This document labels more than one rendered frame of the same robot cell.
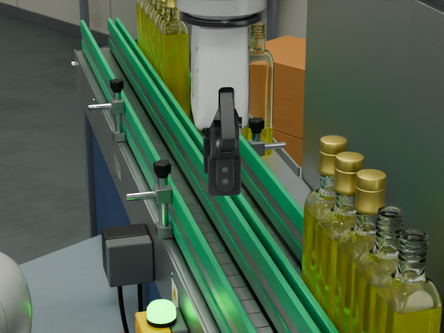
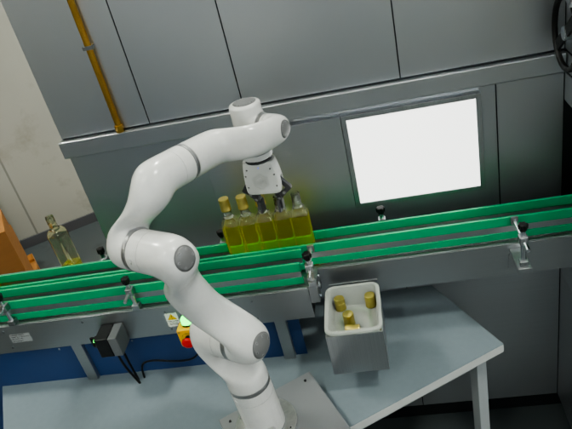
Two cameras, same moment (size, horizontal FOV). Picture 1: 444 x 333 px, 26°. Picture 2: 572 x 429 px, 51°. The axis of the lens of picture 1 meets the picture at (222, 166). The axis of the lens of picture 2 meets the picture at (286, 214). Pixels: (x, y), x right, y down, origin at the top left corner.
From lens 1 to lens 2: 1.43 m
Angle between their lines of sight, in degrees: 57
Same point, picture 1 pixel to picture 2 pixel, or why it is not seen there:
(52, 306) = (62, 418)
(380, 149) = (186, 208)
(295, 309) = (252, 258)
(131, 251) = (120, 332)
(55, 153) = not seen: outside the picture
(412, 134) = (221, 185)
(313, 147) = not seen: hidden behind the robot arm
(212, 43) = (274, 163)
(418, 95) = (220, 170)
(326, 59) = (117, 200)
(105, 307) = (81, 393)
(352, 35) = not seen: hidden behind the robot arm
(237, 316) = (247, 272)
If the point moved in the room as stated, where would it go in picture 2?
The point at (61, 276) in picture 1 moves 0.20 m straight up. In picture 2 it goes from (34, 414) to (8, 374)
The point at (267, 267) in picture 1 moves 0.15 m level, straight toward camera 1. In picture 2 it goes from (217, 263) to (257, 265)
